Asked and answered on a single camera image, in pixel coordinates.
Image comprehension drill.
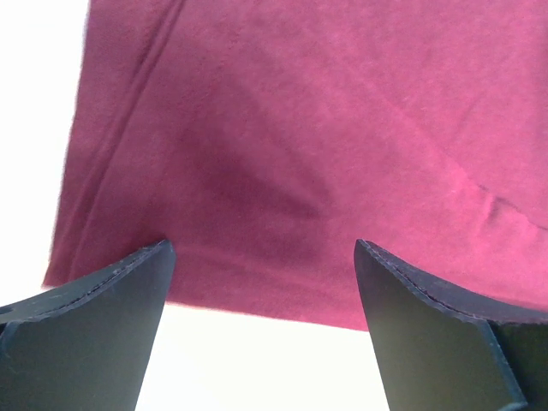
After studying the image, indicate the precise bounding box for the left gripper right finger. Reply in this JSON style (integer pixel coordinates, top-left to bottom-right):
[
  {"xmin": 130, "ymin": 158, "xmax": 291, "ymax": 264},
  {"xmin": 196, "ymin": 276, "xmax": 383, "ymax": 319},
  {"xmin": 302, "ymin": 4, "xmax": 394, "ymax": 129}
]
[{"xmin": 354, "ymin": 240, "xmax": 547, "ymax": 411}]

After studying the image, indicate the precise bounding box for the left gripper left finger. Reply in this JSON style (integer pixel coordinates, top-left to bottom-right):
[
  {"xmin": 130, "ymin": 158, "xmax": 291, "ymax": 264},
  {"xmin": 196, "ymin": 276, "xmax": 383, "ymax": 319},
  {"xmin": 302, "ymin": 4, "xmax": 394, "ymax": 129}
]
[{"xmin": 1, "ymin": 241, "xmax": 176, "ymax": 411}]

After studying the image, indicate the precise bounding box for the maroon t shirt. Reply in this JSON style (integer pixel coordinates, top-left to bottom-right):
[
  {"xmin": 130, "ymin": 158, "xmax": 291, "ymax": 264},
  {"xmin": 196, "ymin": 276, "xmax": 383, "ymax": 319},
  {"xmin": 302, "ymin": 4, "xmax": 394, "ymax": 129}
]
[{"xmin": 45, "ymin": 1, "xmax": 547, "ymax": 330}]

